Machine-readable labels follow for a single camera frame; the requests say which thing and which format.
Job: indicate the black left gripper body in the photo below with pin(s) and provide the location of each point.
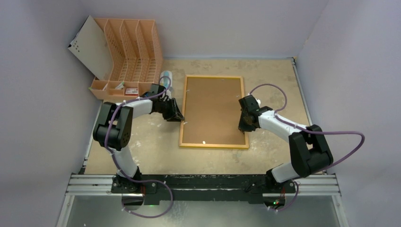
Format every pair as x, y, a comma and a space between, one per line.
165, 108

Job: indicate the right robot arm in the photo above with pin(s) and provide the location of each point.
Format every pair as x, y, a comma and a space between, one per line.
308, 147

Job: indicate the green white pen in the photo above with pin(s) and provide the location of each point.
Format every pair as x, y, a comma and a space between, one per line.
120, 86

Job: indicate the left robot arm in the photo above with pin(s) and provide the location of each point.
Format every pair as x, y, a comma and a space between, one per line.
114, 124

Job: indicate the yellow wooden picture frame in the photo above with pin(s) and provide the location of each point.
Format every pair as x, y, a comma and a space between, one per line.
213, 146

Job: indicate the orange plastic desk organizer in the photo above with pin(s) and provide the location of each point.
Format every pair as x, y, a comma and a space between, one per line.
137, 57

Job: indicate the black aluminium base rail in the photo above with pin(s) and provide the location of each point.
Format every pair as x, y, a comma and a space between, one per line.
249, 188

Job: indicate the white perforated paper sheet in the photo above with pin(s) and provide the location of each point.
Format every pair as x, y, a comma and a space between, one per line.
90, 46

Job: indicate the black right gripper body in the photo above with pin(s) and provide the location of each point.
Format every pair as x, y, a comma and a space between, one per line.
246, 118

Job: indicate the red white small box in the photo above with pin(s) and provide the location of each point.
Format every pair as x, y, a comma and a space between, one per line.
131, 91

